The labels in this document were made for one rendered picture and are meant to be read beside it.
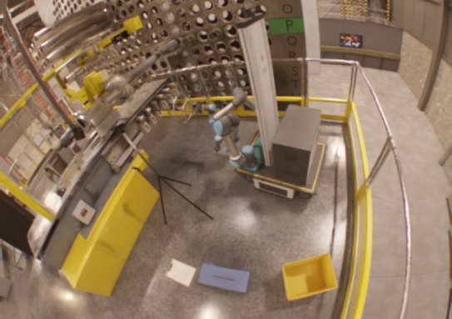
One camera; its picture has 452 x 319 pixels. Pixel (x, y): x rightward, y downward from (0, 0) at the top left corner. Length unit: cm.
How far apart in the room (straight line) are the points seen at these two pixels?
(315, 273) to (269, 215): 82
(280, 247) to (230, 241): 53
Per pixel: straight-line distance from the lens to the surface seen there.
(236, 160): 174
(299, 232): 206
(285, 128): 168
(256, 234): 206
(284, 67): 355
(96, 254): 239
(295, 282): 197
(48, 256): 267
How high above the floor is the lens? 197
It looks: 45 degrees down
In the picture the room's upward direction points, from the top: 21 degrees counter-clockwise
